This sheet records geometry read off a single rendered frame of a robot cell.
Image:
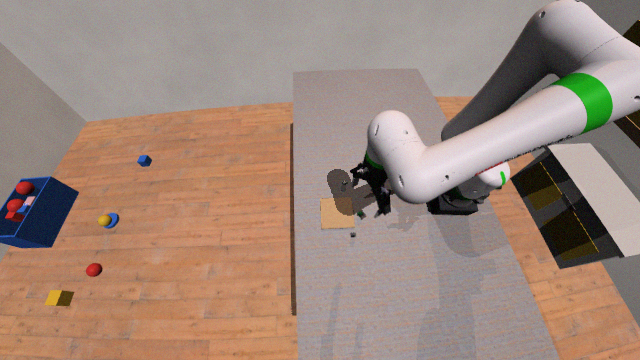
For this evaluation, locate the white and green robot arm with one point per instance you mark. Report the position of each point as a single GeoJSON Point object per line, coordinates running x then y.
{"type": "Point", "coordinates": [600, 84]}

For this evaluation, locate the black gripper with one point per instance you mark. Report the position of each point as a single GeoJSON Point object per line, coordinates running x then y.
{"type": "Point", "coordinates": [377, 186]}

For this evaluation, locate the peach square mat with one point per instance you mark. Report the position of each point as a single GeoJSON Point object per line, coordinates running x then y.
{"type": "Point", "coordinates": [336, 213]}

